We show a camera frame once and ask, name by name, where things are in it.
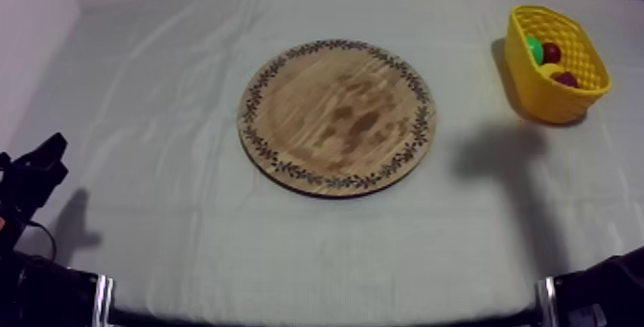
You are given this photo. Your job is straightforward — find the black cable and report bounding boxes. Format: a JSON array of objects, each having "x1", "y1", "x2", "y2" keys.
[{"x1": 26, "y1": 221, "x2": 58, "y2": 264}]

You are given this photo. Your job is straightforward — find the green toy pear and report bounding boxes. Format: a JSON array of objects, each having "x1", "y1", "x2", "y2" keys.
[{"x1": 525, "y1": 35, "x2": 545, "y2": 66}]

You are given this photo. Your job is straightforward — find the small red fruit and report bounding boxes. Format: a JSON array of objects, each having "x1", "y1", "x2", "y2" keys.
[{"x1": 541, "y1": 41, "x2": 563, "y2": 65}]

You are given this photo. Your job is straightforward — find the purple toy grapes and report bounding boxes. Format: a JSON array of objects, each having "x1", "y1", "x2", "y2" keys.
[{"x1": 552, "y1": 71, "x2": 580, "y2": 89}]

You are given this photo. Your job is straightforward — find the yellow toy banana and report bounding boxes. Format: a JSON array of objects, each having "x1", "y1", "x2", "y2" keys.
[{"x1": 539, "y1": 62, "x2": 565, "y2": 79}]

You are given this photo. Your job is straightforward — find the yellow plastic basket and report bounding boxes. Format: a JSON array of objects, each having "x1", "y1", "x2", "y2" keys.
[{"x1": 503, "y1": 5, "x2": 613, "y2": 126}]

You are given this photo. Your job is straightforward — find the silver metal bar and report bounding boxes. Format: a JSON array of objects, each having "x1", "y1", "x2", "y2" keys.
[
  {"x1": 93, "y1": 274, "x2": 116, "y2": 327},
  {"x1": 536, "y1": 276, "x2": 559, "y2": 327}
]

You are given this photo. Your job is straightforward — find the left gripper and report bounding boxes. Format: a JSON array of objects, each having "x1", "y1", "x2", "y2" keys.
[{"x1": 0, "y1": 132, "x2": 70, "y2": 234}]

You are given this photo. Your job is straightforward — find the round wooden board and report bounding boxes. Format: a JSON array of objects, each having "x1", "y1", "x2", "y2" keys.
[{"x1": 237, "y1": 38, "x2": 437, "y2": 199}]

